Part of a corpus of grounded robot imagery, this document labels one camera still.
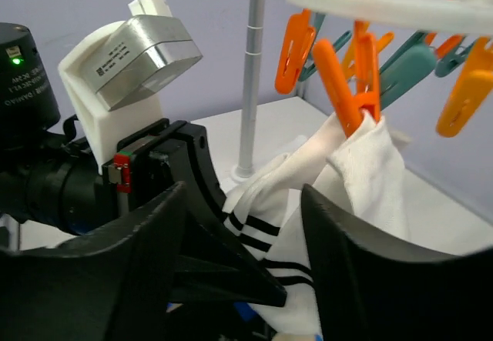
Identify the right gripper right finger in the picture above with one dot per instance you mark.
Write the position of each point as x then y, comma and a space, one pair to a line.
371, 285

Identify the white oval clip hanger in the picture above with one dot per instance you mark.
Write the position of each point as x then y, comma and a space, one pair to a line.
467, 17

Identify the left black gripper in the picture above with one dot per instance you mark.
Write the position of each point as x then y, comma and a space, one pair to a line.
213, 265

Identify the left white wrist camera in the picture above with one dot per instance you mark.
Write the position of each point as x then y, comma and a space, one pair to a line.
114, 74

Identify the white clothes rack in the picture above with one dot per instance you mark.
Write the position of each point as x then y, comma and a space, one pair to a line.
251, 82

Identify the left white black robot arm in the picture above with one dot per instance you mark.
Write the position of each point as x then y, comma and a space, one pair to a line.
34, 162

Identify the teal clothes peg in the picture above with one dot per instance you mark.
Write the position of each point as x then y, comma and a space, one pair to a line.
411, 63

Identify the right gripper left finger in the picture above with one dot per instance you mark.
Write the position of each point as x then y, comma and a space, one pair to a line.
111, 284

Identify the white striped sock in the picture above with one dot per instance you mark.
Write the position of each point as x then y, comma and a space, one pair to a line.
256, 208
364, 175

